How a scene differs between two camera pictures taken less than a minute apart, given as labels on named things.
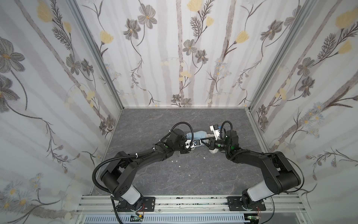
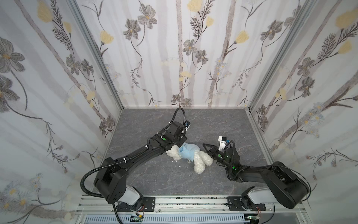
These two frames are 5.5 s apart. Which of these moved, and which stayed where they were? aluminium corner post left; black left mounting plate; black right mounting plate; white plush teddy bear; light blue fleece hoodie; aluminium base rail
Moved: light blue fleece hoodie; white plush teddy bear
Stayed: aluminium base rail; black right mounting plate; aluminium corner post left; black left mounting plate
